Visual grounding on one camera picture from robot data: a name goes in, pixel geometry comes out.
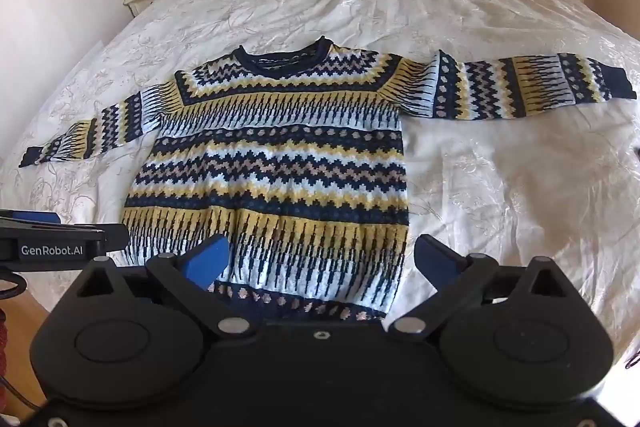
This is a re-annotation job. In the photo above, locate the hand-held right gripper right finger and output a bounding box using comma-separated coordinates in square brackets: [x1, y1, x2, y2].
[389, 234, 573, 342]

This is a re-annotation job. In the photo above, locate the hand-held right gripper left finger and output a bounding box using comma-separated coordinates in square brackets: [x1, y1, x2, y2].
[74, 234, 256, 343]

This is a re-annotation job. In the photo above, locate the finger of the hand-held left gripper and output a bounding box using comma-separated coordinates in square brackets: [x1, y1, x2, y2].
[60, 222, 130, 254]
[0, 209, 62, 229]

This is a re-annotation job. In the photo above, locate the navy yellow patterned knit sweater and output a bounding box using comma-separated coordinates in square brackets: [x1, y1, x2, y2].
[19, 36, 638, 323]

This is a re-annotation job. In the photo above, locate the dark red clothing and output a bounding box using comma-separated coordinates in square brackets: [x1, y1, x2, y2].
[0, 307, 9, 379]

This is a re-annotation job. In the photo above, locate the cream embroidered bedspread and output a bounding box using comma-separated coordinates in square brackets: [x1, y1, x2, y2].
[0, 0, 640, 348]

